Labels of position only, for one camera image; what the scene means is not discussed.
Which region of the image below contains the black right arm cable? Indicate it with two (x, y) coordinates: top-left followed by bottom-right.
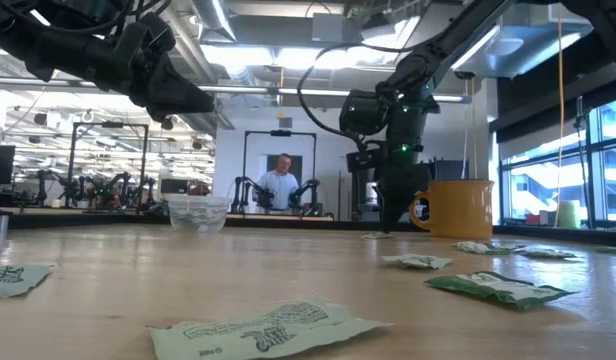
(296, 43), (389, 147)

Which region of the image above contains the white Stevia sweetener packet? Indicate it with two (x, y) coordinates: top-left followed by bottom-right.
(147, 297), (391, 360)
(175, 209), (223, 227)
(0, 264), (54, 300)

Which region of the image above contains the black equipment cabinet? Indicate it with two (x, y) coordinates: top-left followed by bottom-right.
(346, 149), (384, 222)

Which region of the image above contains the black window frame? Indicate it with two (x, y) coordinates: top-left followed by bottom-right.
(497, 94), (616, 231)

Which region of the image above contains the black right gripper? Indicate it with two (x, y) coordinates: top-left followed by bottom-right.
(375, 162), (433, 235)

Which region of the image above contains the pale green cylinder container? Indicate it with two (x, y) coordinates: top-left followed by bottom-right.
(557, 199), (583, 230)

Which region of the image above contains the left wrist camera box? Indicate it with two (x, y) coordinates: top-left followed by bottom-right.
(132, 10), (178, 56)

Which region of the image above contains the person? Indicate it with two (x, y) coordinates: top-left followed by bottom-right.
(254, 152), (302, 212)

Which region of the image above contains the black computer monitor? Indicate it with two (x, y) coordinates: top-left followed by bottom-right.
(0, 144), (17, 185)

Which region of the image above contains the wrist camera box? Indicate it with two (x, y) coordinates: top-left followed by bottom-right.
(132, 10), (178, 56)
(339, 89), (389, 137)

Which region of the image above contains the yellow ceramic mug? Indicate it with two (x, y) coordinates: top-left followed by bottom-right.
(408, 178), (496, 240)

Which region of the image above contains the dark wall panel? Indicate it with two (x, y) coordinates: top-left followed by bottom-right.
(266, 154), (304, 174)

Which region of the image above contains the yellow hanging cable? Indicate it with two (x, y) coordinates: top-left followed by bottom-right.
(553, 0), (565, 229)

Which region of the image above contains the clear plastic bowl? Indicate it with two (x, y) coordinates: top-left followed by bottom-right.
(163, 194), (233, 234)

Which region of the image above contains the black table edge frame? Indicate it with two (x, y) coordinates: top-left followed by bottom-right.
(0, 212), (616, 247)

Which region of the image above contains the black equipment case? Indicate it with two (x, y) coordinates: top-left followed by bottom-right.
(432, 158), (470, 181)

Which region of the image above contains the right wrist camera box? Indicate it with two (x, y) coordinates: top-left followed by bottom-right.
(339, 89), (389, 137)

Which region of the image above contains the grey ceiling box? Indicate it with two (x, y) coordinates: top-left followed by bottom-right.
(311, 12), (345, 44)

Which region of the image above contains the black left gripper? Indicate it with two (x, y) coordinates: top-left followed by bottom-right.
(126, 51), (216, 124)

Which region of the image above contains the black gantry frame with camera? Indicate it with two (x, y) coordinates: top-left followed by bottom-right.
(65, 121), (150, 209)
(242, 129), (318, 217)

